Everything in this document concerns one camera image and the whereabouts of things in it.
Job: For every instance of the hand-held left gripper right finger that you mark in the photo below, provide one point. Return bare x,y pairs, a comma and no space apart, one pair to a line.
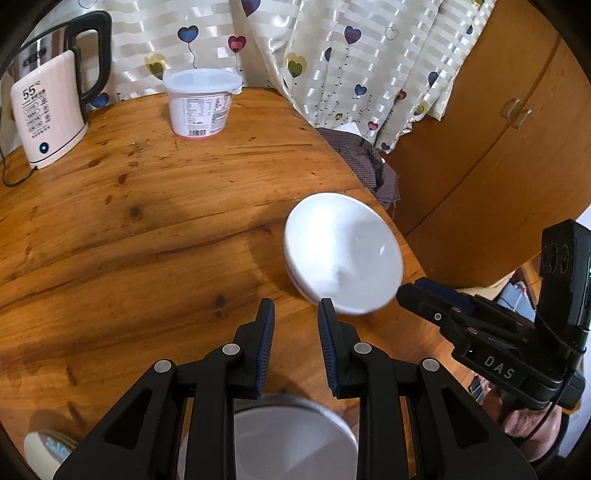
328,350

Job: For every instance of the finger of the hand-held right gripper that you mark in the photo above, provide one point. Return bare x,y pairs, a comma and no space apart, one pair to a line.
425,307
443,290

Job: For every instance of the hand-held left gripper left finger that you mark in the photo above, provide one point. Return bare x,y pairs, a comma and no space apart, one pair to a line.
264,350

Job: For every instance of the grey plate with blue print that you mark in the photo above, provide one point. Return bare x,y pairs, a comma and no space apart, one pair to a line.
286,434

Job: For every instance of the grey plate with dark base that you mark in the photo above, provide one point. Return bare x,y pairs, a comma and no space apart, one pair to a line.
44,450

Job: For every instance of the person's right hand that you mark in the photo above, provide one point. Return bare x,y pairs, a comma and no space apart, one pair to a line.
526,424

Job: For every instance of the wooden cabinet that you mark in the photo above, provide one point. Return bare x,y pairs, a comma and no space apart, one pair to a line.
485,184

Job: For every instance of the striped dark cloth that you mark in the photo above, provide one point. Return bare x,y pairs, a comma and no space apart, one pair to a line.
364,159

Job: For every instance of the white yogurt tub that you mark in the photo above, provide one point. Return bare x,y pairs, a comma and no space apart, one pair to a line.
201,106

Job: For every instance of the heart print striped curtain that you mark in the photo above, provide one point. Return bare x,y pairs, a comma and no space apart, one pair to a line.
323,55

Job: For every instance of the white electric kettle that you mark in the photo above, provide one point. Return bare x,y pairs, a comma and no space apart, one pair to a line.
46,115

